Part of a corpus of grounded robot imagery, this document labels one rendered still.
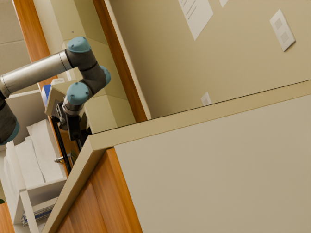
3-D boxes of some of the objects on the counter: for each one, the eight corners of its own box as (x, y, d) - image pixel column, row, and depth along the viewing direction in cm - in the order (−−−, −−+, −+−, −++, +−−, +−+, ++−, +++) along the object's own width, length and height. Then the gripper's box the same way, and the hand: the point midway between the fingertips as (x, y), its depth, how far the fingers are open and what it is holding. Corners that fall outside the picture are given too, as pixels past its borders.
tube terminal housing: (150, 201, 263) (102, 62, 284) (170, 184, 234) (114, 31, 255) (102, 216, 254) (55, 71, 274) (116, 200, 225) (63, 40, 245)
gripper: (79, 92, 212) (71, 113, 231) (57, 97, 208) (50, 117, 227) (86, 112, 209) (77, 131, 228) (64, 117, 206) (57, 136, 225)
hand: (66, 129), depth 226 cm, fingers closed
